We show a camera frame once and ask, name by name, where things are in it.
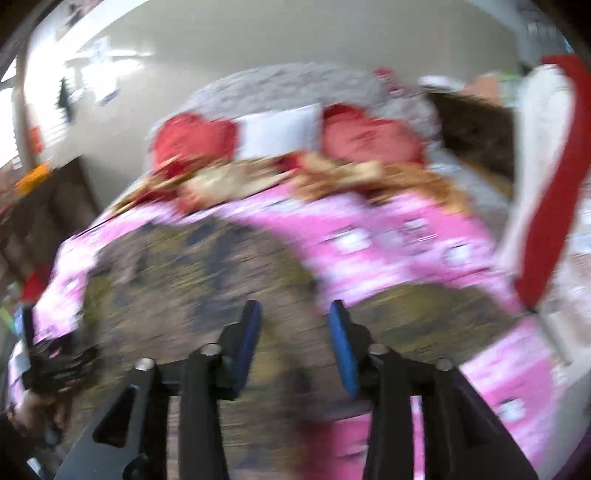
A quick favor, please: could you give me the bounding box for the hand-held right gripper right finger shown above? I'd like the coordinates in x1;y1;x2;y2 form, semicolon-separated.
329;300;539;480

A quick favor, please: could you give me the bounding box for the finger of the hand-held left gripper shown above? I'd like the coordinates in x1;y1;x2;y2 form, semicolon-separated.
20;305;38;356

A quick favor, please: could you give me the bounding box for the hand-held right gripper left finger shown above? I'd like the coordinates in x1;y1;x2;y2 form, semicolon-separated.
60;300;264;480

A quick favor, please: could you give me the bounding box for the olive black patterned cloth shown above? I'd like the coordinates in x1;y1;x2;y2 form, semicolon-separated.
69;217;522;480

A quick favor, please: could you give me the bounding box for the person's left hand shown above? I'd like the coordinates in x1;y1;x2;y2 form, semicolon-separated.
11;390;70;437

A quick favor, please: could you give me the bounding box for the brown wooden furniture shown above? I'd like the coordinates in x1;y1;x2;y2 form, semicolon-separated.
0;157;103;289

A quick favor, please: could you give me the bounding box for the pink penguin print blanket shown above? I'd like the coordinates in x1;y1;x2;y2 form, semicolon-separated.
9;185;571;480

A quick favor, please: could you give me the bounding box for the orange object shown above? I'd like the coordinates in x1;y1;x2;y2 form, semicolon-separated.
15;163;52;191

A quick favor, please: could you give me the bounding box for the gold red floral blanket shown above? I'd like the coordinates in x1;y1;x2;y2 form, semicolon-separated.
111;151;468;219

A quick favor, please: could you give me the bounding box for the red pillow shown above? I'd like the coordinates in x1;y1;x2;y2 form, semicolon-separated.
150;113;242;182
321;104;428;168

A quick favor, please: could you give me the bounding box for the white pillow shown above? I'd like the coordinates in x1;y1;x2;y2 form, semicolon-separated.
235;104;324;160

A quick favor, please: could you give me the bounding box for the grey floral bed sheet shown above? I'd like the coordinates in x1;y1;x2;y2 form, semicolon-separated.
184;62;440;155

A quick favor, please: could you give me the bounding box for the white and red hanging garment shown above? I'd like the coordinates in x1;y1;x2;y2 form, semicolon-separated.
498;54;591;315

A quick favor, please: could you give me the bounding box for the dark wall hanging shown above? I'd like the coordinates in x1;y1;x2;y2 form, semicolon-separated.
54;76;78;126

